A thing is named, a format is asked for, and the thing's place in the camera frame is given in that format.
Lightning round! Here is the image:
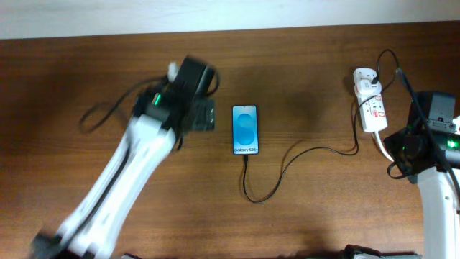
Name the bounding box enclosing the blue Galaxy smartphone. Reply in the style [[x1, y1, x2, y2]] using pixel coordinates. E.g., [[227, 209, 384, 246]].
[[232, 105, 259, 155]]

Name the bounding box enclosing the black USB charging cable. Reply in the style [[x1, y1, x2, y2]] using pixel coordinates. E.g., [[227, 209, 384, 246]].
[[241, 49, 400, 204]]

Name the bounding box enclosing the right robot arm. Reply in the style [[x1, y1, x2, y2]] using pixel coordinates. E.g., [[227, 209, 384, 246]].
[[384, 91, 459, 258]]

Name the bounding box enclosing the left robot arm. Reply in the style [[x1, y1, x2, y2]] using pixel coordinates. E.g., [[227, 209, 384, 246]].
[[30, 56, 220, 258]]

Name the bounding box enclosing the white USB charger adapter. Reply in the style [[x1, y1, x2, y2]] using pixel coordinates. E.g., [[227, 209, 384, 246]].
[[354, 80, 382, 99]]

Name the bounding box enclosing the white power strip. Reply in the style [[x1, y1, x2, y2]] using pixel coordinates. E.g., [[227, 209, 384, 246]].
[[353, 68, 387, 133]]

